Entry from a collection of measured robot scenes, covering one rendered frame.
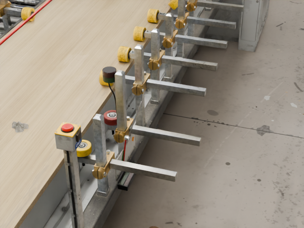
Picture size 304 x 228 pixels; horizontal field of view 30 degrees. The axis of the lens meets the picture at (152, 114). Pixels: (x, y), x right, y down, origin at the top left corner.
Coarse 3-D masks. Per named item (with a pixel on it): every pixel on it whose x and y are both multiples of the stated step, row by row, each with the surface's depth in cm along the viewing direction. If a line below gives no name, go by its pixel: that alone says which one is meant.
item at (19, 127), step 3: (12, 123) 253; (15, 123) 252; (18, 123) 251; (21, 123) 252; (24, 123) 251; (12, 126) 251; (15, 126) 251; (18, 126) 249; (21, 126) 251; (24, 126) 251; (27, 126) 251; (15, 129) 250; (18, 129) 249; (21, 129) 249; (18, 132) 248; (21, 132) 248
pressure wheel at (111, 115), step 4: (108, 112) 260; (112, 112) 260; (104, 116) 257; (108, 116) 258; (112, 116) 258; (116, 116) 257; (104, 120) 258; (108, 120) 256; (112, 120) 255; (116, 120) 256; (108, 124) 257; (112, 124) 257; (116, 124) 257; (112, 132) 263
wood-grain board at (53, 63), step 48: (96, 0) 367; (144, 0) 367; (0, 48) 313; (48, 48) 313; (96, 48) 313; (0, 96) 273; (48, 96) 272; (96, 96) 272; (0, 144) 241; (48, 144) 241; (0, 192) 217
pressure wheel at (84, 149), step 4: (84, 140) 242; (80, 144) 239; (84, 144) 241; (88, 144) 240; (80, 148) 238; (84, 148) 238; (88, 148) 238; (80, 152) 237; (84, 152) 237; (88, 152) 239; (80, 156) 238; (84, 156) 238; (84, 164) 245
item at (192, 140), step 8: (112, 128) 261; (136, 128) 257; (144, 128) 257; (152, 128) 257; (152, 136) 256; (160, 136) 255; (168, 136) 253; (176, 136) 252; (184, 136) 252; (192, 136) 252; (192, 144) 252
